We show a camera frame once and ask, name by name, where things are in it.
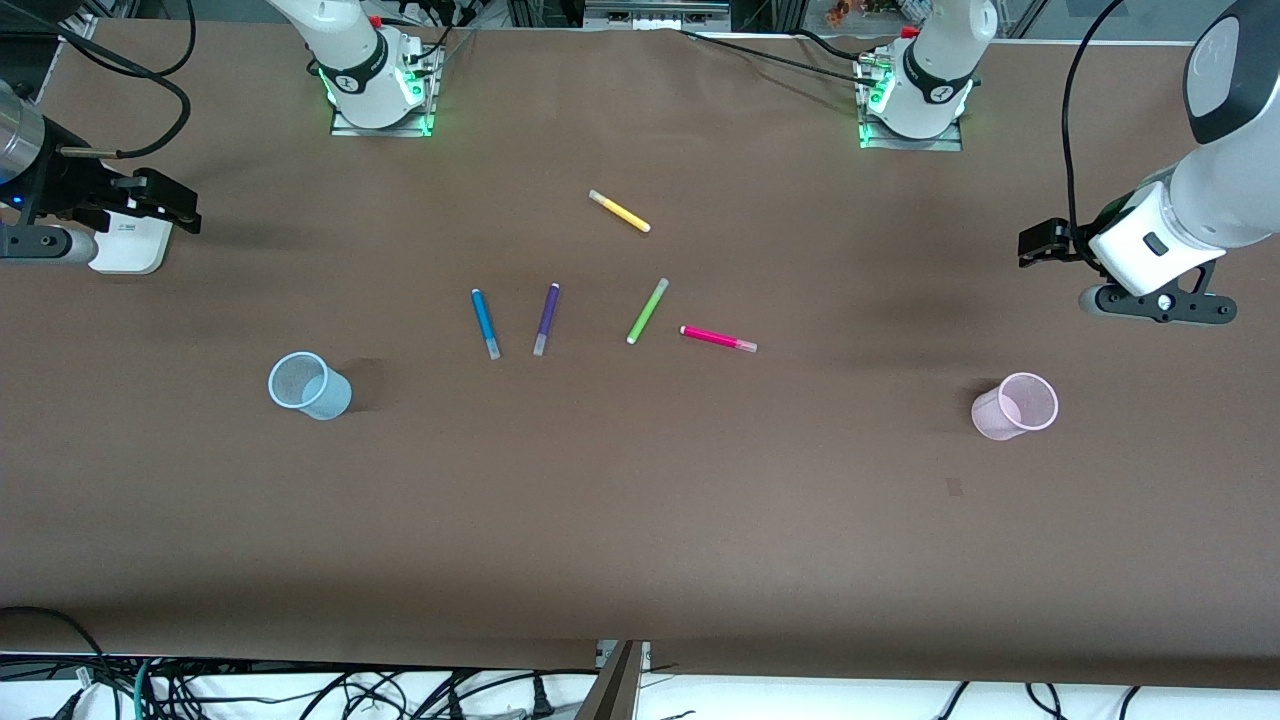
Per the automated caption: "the blue marker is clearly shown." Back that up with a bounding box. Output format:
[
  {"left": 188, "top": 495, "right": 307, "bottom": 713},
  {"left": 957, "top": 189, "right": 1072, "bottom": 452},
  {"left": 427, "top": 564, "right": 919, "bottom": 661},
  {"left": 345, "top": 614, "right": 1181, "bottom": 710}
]
[{"left": 470, "top": 288, "right": 502, "bottom": 361}]

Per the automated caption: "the pink marker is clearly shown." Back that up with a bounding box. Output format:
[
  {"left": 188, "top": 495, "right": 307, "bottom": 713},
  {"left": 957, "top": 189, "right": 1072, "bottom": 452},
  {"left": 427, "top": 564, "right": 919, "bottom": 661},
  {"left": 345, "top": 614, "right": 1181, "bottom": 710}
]
[{"left": 679, "top": 324, "right": 759, "bottom": 354}]

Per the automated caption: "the white desk lamp base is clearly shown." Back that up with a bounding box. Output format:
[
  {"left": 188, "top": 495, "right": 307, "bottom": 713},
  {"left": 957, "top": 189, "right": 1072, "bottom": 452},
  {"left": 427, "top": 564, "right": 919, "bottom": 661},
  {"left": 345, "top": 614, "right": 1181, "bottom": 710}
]
[{"left": 88, "top": 212, "right": 177, "bottom": 277}]

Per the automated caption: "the pink mesh cup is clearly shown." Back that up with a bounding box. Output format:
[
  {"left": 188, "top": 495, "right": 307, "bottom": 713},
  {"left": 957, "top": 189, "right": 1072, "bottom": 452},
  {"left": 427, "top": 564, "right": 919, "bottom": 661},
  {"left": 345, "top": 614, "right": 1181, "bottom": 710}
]
[{"left": 971, "top": 372, "right": 1060, "bottom": 442}]

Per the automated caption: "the blue mesh cup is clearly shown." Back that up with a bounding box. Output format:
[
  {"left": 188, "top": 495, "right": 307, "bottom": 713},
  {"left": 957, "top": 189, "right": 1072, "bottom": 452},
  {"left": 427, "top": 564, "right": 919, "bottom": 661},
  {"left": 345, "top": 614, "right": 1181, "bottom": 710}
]
[{"left": 267, "top": 351, "right": 353, "bottom": 422}]

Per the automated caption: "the purple marker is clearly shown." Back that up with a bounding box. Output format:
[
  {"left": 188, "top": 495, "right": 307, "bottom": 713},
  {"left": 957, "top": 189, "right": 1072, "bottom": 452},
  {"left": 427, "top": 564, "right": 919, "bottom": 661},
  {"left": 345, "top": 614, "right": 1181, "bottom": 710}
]
[{"left": 532, "top": 282, "right": 561, "bottom": 358}]

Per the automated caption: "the green marker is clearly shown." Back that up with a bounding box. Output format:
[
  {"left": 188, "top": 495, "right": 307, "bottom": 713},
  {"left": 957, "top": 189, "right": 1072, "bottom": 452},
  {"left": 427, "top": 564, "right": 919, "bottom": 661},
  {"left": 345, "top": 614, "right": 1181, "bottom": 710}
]
[{"left": 626, "top": 277, "right": 670, "bottom": 346}]

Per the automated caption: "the yellow marker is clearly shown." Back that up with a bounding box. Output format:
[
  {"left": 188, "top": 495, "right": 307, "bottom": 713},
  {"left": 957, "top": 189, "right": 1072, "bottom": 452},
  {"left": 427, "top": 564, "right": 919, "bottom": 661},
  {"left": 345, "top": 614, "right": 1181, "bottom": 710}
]
[{"left": 588, "top": 189, "right": 652, "bottom": 234}]

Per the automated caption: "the brown table cover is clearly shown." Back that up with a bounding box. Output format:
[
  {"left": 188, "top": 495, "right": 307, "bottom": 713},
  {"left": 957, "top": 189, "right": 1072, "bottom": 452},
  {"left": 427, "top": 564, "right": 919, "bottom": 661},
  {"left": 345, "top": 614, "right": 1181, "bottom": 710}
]
[{"left": 0, "top": 18, "right": 1280, "bottom": 691}]

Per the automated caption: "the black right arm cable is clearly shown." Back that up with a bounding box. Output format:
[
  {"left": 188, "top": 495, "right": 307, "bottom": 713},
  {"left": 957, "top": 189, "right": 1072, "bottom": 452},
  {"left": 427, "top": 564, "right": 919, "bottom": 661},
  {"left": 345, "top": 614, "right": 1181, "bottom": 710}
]
[{"left": 30, "top": 0, "right": 197, "bottom": 161}]

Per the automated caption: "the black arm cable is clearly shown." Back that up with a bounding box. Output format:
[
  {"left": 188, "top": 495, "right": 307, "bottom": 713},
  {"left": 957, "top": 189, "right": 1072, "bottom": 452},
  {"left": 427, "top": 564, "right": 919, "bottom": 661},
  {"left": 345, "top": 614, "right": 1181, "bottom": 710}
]
[
  {"left": 1061, "top": 0, "right": 1137, "bottom": 261},
  {"left": 30, "top": 0, "right": 197, "bottom": 161}
]

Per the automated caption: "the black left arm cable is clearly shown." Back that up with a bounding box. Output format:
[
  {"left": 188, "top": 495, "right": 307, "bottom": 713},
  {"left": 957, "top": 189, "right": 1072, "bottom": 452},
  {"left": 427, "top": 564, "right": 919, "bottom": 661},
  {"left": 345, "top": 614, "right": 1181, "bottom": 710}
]
[{"left": 1061, "top": 0, "right": 1137, "bottom": 261}]

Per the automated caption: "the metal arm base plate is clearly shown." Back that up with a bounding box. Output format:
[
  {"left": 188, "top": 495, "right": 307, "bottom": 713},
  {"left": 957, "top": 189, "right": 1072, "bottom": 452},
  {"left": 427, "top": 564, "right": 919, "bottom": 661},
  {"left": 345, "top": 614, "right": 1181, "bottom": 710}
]
[
  {"left": 328, "top": 40, "right": 438, "bottom": 139},
  {"left": 857, "top": 50, "right": 964, "bottom": 152}
]

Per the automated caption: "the black cable on table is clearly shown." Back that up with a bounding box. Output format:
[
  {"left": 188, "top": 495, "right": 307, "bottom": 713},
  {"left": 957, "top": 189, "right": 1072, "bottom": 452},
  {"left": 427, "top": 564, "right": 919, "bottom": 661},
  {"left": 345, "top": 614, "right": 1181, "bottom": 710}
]
[{"left": 680, "top": 28, "right": 883, "bottom": 87}]

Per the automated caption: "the black floor cable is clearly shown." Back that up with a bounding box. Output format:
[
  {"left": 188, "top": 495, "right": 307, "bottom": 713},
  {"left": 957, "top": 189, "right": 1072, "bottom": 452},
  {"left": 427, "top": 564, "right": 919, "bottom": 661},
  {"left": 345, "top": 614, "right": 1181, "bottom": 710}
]
[{"left": 0, "top": 604, "right": 106, "bottom": 720}]

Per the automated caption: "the grey metal frame rail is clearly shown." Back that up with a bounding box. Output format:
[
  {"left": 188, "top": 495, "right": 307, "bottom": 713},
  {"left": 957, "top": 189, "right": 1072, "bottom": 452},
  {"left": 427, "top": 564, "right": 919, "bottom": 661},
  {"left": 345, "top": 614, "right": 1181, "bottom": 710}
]
[{"left": 583, "top": 0, "right": 733, "bottom": 32}]

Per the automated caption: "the brown table leg post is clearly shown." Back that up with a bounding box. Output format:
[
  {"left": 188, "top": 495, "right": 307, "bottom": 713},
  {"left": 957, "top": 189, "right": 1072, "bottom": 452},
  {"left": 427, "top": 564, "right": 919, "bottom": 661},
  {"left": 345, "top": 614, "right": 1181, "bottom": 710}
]
[{"left": 574, "top": 640, "right": 651, "bottom": 720}]

